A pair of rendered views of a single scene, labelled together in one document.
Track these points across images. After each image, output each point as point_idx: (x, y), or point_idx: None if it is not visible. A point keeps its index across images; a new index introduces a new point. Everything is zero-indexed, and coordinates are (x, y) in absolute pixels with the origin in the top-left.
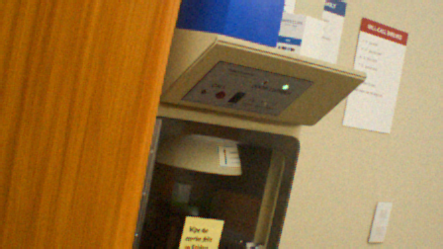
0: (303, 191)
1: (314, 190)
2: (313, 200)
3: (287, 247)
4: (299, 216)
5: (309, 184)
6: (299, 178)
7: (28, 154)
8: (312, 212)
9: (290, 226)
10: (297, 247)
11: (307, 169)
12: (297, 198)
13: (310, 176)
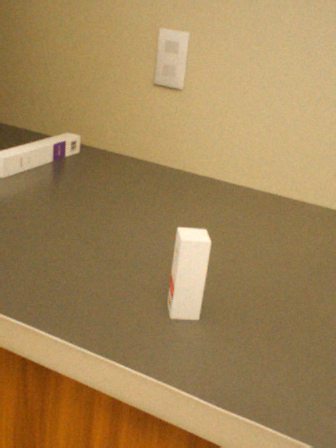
0: (308, 42)
1: (331, 43)
2: (330, 57)
3: (287, 116)
4: (304, 77)
5: (318, 33)
6: (299, 23)
7: None
8: (330, 76)
9: (289, 89)
10: (305, 120)
11: (313, 11)
12: (298, 51)
13: (321, 22)
